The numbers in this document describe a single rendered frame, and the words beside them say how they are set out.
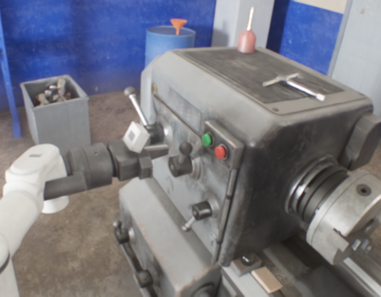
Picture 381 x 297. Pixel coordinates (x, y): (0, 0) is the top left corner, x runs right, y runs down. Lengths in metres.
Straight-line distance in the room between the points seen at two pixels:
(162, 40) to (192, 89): 2.62
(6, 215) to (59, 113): 2.14
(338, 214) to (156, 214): 0.63
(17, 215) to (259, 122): 0.50
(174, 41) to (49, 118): 1.62
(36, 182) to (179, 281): 0.59
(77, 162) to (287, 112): 0.45
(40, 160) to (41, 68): 3.33
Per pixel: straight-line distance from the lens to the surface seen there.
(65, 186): 0.56
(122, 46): 4.00
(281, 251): 1.22
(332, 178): 0.83
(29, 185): 0.52
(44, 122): 2.59
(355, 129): 0.94
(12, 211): 0.49
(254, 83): 0.82
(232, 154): 0.66
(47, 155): 0.56
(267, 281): 0.94
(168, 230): 1.06
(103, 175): 0.59
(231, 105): 0.73
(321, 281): 1.18
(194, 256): 0.98
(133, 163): 0.60
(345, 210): 0.75
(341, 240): 0.75
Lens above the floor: 1.61
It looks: 33 degrees down
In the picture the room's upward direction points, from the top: 6 degrees clockwise
